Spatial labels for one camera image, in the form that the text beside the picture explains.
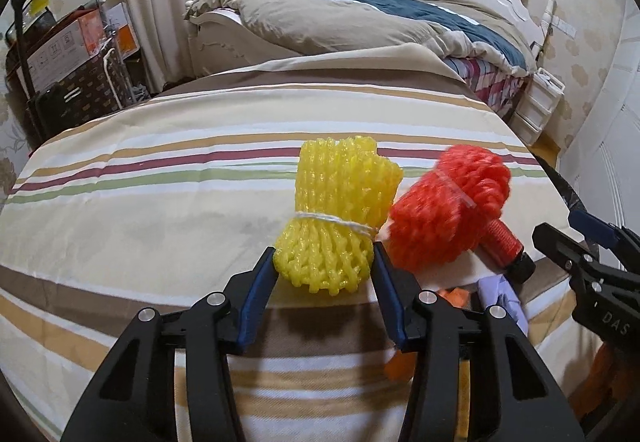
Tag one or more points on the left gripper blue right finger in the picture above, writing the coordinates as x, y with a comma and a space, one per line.
387, 297

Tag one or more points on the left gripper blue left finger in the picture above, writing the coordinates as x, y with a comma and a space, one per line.
261, 281

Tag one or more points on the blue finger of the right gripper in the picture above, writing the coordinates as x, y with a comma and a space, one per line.
594, 229
564, 252

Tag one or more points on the red foam fruit net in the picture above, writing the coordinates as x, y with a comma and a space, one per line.
447, 211

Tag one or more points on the yellow foam fruit net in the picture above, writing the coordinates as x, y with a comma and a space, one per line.
343, 193

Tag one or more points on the black lined trash bin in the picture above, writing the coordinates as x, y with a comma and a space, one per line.
565, 201

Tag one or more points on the white wardrobe door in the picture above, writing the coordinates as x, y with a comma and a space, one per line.
602, 163

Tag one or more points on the crumpled purple paper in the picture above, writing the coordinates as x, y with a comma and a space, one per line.
497, 291

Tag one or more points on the striped table cloth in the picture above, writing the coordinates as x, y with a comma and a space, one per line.
160, 204

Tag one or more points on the white plastic drawer unit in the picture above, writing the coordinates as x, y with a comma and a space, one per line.
537, 104

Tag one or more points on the plaid bed sheet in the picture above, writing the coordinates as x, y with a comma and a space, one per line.
491, 85

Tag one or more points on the beige and blue duvet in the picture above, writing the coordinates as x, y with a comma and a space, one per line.
321, 26

